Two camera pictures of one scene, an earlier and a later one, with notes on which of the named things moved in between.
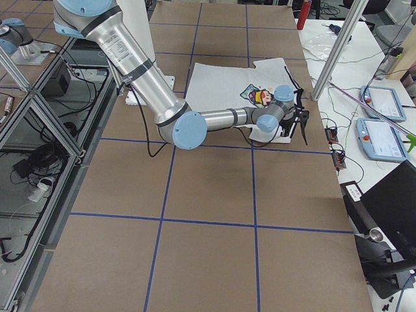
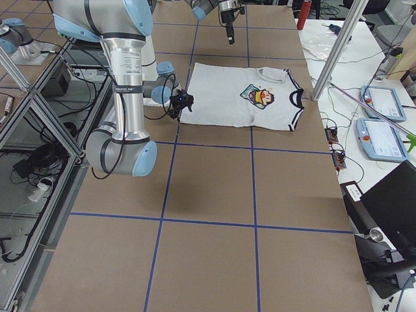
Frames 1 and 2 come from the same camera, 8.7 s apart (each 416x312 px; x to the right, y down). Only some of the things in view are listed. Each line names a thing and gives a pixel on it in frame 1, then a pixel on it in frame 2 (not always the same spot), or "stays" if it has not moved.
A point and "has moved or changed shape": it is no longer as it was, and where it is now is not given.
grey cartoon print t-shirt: [214, 86] has moved or changed shape
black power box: [58, 83] stays
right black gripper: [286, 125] to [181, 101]
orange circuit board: [338, 156] stays
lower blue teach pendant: [379, 141] stays
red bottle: [303, 15] stays
